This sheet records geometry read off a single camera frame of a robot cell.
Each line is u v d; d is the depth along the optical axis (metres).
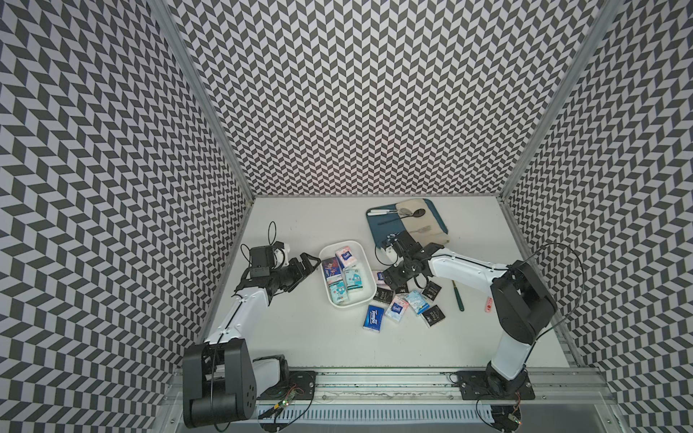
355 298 0.89
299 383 0.72
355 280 0.91
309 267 0.76
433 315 0.84
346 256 0.93
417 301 0.86
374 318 0.82
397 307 0.85
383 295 0.87
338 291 0.88
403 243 0.72
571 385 0.75
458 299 0.89
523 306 0.47
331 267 0.91
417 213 1.09
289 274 0.75
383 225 1.08
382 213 1.10
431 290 0.89
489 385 0.65
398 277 0.82
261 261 0.68
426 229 1.05
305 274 0.75
